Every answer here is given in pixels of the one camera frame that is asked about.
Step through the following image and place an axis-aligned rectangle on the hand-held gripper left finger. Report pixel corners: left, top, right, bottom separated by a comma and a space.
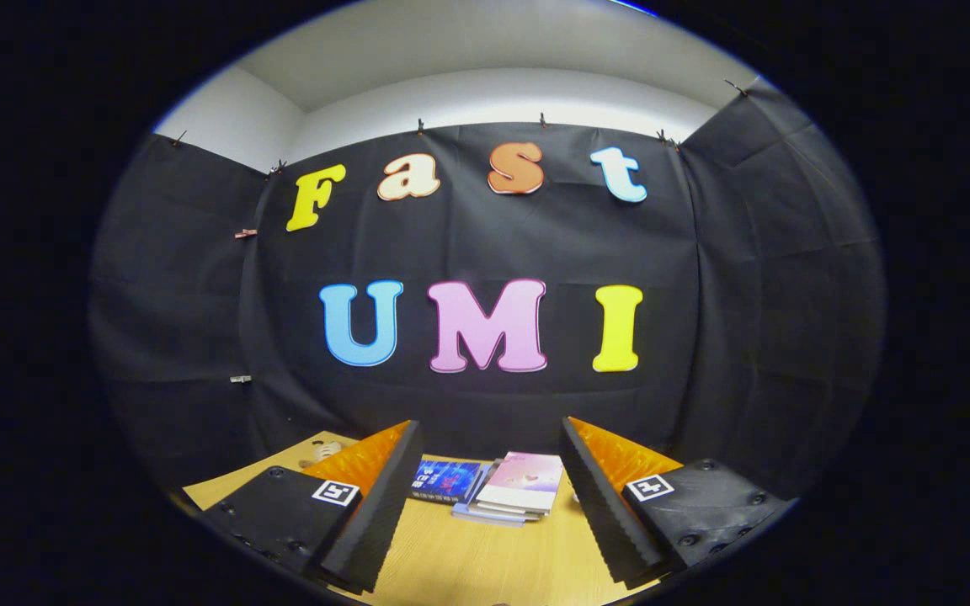
199, 419, 424, 594

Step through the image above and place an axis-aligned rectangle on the light blue cover book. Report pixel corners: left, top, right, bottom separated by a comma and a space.
451, 480, 541, 528

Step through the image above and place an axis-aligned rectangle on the white cover book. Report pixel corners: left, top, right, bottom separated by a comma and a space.
464, 471, 549, 521

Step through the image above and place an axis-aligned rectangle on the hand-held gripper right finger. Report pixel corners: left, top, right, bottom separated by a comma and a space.
559, 416, 796, 590

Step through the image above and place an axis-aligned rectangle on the dark blue book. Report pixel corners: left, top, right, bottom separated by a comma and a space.
408, 459, 486, 506

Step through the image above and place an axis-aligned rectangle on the pink cover book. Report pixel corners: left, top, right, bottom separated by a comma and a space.
475, 452, 564, 516

